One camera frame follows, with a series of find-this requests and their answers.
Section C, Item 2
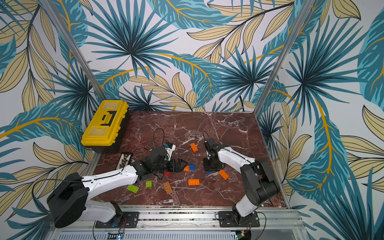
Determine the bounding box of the lime green lego brick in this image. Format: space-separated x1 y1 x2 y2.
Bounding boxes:
127 185 140 194

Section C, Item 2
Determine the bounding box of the amber transparent lego brick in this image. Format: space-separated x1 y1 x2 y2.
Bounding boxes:
164 182 173 194

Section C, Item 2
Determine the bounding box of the yellow black toolbox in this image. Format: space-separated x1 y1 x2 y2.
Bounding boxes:
81 100 130 154

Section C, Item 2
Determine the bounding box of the aluminium corner post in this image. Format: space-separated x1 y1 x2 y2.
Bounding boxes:
41 0 106 101
254 1 314 118

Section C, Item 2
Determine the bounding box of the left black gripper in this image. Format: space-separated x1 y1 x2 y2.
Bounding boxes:
153 158 189 174

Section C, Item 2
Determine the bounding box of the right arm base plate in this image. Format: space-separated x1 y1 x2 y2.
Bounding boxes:
218 211 260 228

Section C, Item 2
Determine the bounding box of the green square lego brick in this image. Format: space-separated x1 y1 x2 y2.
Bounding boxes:
146 181 153 189

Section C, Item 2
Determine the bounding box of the right aluminium corner post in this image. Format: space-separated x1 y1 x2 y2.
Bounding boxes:
254 1 314 118

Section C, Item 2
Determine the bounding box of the red banana plug cable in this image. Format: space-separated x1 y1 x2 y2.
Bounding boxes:
130 140 148 154

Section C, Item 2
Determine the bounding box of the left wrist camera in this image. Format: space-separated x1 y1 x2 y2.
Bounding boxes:
164 143 176 161

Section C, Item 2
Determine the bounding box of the orange lego brick front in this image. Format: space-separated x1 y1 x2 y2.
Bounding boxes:
188 179 200 186

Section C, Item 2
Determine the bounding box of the left aluminium corner post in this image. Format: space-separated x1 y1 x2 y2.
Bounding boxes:
41 0 106 101

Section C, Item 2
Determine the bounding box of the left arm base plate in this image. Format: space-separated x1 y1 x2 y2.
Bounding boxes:
96 212 140 229

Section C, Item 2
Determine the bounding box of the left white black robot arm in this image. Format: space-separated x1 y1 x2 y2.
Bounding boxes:
47 146 188 229

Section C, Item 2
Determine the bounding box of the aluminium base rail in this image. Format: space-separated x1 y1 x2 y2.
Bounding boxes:
44 205 310 240

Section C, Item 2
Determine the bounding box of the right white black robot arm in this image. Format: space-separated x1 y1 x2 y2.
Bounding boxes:
203 139 280 219

